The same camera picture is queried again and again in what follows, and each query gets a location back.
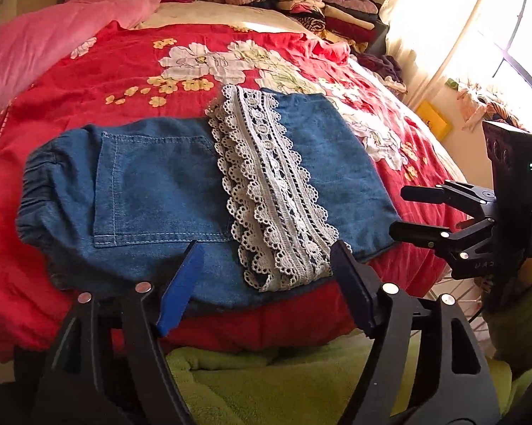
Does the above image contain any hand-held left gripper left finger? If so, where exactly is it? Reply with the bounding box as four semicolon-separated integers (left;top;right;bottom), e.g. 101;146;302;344
31;241;206;425

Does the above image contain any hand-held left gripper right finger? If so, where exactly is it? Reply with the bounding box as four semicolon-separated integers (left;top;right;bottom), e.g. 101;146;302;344
330;239;501;425

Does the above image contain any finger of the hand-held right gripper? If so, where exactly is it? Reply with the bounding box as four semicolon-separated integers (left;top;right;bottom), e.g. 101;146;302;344
389;217;497;281
401;179;498;208

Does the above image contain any blue denim pants lace trim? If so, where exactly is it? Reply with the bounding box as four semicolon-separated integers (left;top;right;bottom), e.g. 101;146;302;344
15;84;404;306

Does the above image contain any person's right forearm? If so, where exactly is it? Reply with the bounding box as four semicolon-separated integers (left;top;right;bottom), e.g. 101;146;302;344
483;252;532;377

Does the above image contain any yellow box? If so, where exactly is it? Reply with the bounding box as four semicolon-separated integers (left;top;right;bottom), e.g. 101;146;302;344
414;100;453;142

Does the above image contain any patterned cloth heap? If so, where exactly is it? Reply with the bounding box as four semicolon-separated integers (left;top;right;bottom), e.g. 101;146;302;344
445;77;532;134

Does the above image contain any green towel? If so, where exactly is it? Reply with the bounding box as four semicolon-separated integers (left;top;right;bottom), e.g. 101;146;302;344
164;332;532;425

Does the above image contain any purple cloth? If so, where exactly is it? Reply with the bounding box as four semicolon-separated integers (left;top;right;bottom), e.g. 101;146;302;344
357;53;404;83

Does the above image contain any cream curtain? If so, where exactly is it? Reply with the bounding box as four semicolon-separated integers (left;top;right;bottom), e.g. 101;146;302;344
379;0;532;111

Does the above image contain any window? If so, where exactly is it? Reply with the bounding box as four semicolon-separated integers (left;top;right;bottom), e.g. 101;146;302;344
483;0;532;111

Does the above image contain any pile of folded clothes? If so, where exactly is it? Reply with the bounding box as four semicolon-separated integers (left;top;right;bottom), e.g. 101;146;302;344
270;0;388;54

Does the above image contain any red floral bedsheet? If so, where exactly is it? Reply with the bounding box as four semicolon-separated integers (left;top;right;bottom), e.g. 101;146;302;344
0;20;470;364

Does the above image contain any cream bedsheet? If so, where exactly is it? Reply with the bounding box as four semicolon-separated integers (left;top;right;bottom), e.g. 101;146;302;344
135;1;324;36

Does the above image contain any pink duvet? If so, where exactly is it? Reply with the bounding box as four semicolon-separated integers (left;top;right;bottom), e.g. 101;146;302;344
0;0;167;131

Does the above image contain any white wire grille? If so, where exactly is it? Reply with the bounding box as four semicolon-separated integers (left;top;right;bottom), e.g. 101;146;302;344
425;270;488;324

